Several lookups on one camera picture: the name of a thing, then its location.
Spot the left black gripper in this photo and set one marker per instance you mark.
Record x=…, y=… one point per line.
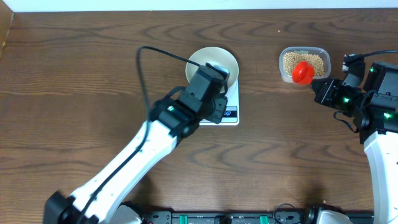
x=220, y=104

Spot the white round bowl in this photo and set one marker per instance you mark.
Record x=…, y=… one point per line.
x=217, y=56

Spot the clear plastic container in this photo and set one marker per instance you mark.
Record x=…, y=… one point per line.
x=306, y=50

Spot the white digital kitchen scale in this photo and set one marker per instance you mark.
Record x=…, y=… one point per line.
x=231, y=114

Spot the red plastic measuring scoop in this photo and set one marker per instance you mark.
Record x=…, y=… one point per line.
x=303, y=73

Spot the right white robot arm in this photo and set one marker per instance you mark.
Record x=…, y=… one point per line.
x=371, y=101

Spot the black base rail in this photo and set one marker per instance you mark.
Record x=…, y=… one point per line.
x=167, y=217

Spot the pile of soybeans in container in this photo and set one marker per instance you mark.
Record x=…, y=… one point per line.
x=292, y=59

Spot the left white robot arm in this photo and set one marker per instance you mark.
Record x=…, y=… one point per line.
x=173, y=118

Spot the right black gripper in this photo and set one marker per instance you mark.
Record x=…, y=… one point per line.
x=324, y=98

